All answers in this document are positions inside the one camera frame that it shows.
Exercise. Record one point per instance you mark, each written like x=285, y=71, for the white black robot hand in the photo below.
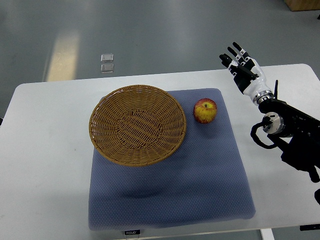
x=247, y=74

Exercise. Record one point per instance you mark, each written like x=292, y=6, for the red yellow apple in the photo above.
x=205, y=110

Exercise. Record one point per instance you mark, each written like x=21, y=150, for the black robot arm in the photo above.
x=294, y=132

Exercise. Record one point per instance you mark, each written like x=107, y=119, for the brown wicker basket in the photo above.
x=137, y=125

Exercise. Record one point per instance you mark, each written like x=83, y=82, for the wooden box corner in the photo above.
x=303, y=5

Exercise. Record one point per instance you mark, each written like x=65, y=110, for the blue-grey fabric mat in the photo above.
x=203, y=181

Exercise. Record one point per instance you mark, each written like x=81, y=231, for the lower clear floor tile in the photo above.
x=107, y=68

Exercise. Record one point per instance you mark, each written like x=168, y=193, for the clear floor tile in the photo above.
x=107, y=57
x=107, y=68

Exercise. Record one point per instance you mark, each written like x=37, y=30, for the upper clear floor tile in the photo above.
x=107, y=57

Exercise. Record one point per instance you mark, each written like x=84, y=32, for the white table leg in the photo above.
x=267, y=234

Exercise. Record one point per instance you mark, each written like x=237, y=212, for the black table control panel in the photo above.
x=309, y=227

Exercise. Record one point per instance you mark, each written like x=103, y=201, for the black table label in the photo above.
x=132, y=232

